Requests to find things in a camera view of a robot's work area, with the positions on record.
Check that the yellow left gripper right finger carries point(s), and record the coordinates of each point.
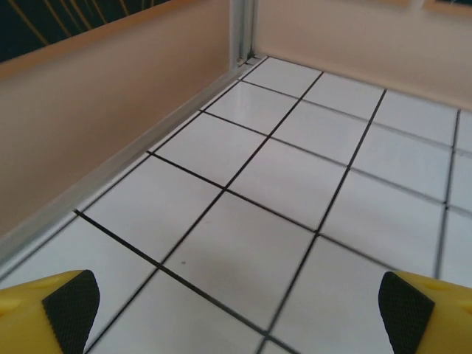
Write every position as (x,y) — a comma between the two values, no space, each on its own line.
(439,317)

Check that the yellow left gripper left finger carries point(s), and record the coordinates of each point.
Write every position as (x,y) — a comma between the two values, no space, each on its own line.
(33,317)

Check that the aluminium table side rail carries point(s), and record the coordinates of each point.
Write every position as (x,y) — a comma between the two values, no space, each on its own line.
(121,158)

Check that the aluminium corner post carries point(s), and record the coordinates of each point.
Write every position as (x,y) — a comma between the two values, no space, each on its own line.
(243,29)

